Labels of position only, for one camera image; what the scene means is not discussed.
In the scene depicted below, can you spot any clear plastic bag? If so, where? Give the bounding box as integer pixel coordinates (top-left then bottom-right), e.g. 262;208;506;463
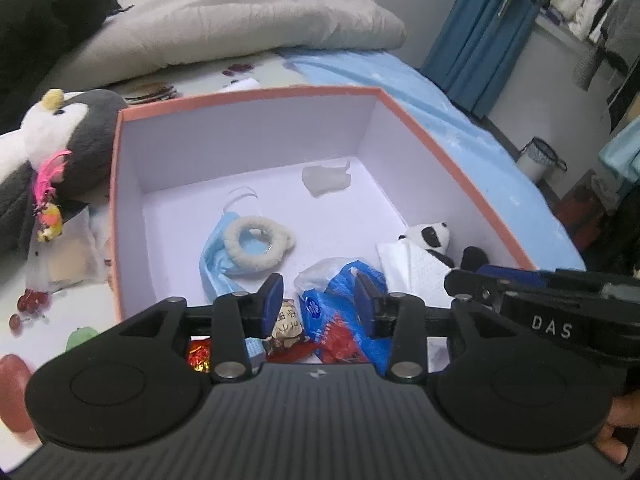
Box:
26;204;110;295

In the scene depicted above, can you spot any grey hanging garment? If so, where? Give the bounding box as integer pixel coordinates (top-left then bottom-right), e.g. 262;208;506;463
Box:
572;0;640;92

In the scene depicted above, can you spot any pink feather keychain charm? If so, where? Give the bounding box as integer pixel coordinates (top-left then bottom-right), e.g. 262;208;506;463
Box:
30;149;72;244

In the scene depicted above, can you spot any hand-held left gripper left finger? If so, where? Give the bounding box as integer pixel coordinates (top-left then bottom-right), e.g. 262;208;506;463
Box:
119;272;286;382

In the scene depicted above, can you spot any blue plastic packet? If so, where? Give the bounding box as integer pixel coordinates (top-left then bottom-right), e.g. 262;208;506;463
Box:
294;257;392;378

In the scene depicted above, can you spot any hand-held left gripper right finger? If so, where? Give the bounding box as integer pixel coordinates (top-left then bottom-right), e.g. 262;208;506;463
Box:
353;269;517;382

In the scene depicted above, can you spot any small panda plush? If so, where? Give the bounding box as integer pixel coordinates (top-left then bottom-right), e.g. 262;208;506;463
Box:
398;221;490;272

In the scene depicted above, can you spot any blue face mask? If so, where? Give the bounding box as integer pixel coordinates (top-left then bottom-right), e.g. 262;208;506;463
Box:
198;186;273;302

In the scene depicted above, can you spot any light blue cloth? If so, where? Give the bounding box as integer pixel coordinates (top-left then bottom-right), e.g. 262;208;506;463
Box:
598;119;640;187

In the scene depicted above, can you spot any grey quilt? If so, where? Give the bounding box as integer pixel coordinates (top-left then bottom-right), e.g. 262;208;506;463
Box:
42;0;407;100

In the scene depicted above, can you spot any black clothing pile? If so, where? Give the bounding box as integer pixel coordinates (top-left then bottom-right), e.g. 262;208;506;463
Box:
0;0;126;134

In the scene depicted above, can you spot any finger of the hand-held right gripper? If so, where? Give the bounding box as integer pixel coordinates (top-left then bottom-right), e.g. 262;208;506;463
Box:
444;269;506;307
476;265;556;290

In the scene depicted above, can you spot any white tissue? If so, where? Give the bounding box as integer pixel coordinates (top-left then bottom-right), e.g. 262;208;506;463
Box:
376;239;454;309

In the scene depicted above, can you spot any beige printed candy wrapper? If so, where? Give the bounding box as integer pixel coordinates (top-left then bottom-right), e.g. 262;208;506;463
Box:
270;299;307;357

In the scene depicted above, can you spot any blue curtain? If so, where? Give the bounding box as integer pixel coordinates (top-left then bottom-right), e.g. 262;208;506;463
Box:
420;0;544;120

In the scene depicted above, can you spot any orange cardboard box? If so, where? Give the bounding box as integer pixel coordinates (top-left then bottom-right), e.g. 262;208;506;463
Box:
109;86;539;333

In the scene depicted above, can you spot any white fluffy hair tie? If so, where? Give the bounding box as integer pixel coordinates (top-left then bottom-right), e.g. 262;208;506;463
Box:
223;215;296;277

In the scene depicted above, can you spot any red gold foil wrapper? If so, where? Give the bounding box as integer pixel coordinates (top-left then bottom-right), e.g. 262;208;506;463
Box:
188;340;215;375

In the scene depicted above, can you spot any person's right hand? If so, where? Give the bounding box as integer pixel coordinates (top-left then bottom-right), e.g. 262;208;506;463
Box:
597;394;640;466

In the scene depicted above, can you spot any crumpled clear plastic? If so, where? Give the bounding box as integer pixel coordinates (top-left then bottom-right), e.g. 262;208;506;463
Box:
301;157;353;197

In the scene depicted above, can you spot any grey white penguin plush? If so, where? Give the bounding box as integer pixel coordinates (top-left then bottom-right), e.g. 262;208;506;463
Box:
0;88;129;257

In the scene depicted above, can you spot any white waste bin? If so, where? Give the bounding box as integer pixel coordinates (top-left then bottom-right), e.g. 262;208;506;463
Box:
515;137;569;184

